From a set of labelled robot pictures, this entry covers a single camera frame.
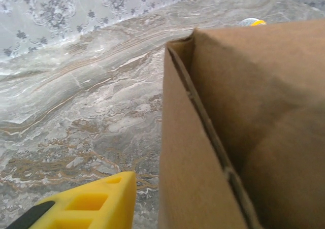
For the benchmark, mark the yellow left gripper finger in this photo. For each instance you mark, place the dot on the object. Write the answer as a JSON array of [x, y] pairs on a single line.
[[101, 208]]

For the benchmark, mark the brown cardboard paper box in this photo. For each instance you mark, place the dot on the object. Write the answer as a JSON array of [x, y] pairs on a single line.
[[254, 117]]

